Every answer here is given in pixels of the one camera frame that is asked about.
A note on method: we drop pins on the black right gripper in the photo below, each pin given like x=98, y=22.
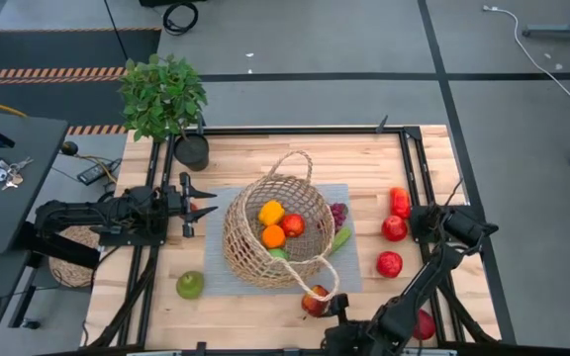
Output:
x=364, y=341

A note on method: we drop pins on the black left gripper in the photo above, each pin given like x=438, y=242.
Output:
x=173, y=203

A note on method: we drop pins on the red apple with yellow streaks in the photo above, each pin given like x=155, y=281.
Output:
x=314, y=304

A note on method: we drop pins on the yellow bell pepper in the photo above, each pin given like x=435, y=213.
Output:
x=271, y=212

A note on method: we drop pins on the bright red round fruit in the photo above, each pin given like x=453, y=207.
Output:
x=394, y=228
x=389, y=264

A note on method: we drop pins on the orange fruit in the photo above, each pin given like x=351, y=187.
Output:
x=273, y=237

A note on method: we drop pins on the green elongated vegetable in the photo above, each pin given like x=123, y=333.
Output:
x=342, y=239

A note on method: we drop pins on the dark red apple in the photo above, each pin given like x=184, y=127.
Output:
x=292, y=225

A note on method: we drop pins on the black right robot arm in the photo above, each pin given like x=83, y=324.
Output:
x=428, y=277

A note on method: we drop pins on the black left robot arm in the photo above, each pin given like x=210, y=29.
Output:
x=82, y=215

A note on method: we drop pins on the grey woven placemat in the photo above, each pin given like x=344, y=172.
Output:
x=214, y=247

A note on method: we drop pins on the dark red pomegranate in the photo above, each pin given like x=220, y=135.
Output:
x=427, y=326

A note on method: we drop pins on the purple grape bunch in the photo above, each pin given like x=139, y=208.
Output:
x=338, y=212

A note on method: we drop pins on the green potted plant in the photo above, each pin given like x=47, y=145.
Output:
x=161, y=99

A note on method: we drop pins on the red bell pepper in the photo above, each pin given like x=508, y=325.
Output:
x=400, y=203

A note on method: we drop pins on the small black round object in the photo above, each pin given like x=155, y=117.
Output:
x=69, y=148

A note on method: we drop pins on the round woven seat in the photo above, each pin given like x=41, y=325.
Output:
x=69, y=269

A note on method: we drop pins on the black desk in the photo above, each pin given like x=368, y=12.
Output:
x=8, y=217

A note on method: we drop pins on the black equipment base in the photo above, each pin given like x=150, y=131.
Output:
x=166, y=2

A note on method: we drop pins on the black hazard striped floor mat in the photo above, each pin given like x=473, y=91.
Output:
x=42, y=49

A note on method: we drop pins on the table with grey legs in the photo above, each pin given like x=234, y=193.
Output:
x=552, y=32

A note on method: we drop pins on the black metal table frame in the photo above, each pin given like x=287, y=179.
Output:
x=314, y=130

